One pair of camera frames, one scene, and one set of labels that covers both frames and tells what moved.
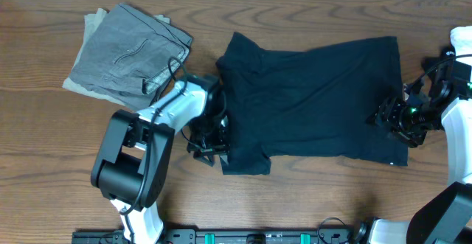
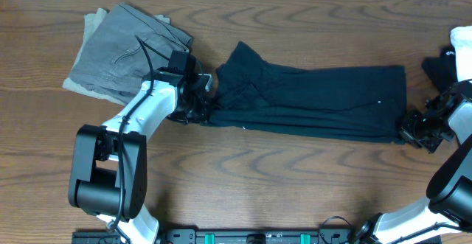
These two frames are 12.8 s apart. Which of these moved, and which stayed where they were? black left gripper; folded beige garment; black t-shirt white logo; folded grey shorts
Moved: black left gripper; black t-shirt white logo
Stayed: folded grey shorts; folded beige garment
